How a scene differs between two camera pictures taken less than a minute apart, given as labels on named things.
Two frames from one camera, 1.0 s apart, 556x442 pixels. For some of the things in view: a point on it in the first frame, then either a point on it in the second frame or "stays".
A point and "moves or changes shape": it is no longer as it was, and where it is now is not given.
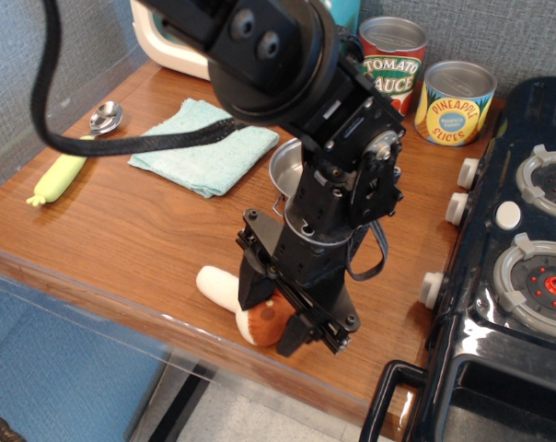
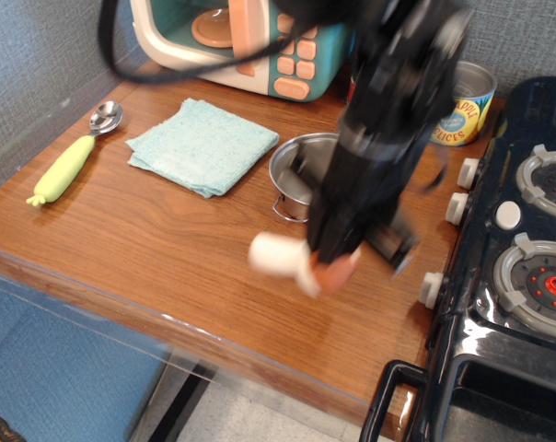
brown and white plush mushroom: [261, 322] moves or changes shape
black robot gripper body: [305, 259] to [362, 193]
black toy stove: [498, 366] stays
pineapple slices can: [455, 102] stays
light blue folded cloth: [210, 167] stays
